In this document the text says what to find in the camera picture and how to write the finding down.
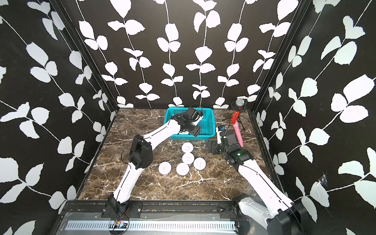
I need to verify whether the teal plastic basket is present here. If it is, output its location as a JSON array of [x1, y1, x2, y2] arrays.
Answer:
[[164, 107, 216, 141]]

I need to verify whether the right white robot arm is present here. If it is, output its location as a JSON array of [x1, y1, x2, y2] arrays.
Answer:
[[208, 125, 308, 235]]

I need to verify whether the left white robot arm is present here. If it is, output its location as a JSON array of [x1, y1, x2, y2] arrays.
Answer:
[[108, 107, 203, 217]]

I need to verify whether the pink and red tube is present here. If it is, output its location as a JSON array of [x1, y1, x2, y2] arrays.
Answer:
[[231, 111, 244, 147]]

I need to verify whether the small black tripod lamp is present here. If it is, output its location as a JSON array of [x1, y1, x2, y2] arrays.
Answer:
[[223, 98, 247, 130]]

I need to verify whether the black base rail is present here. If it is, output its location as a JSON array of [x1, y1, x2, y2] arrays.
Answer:
[[62, 200, 244, 219]]

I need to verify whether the small circuit board with wires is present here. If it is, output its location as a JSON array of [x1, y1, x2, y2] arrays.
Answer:
[[109, 220, 129, 231]]

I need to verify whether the white perforated cable duct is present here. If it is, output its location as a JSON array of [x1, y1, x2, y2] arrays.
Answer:
[[64, 220, 237, 233]]

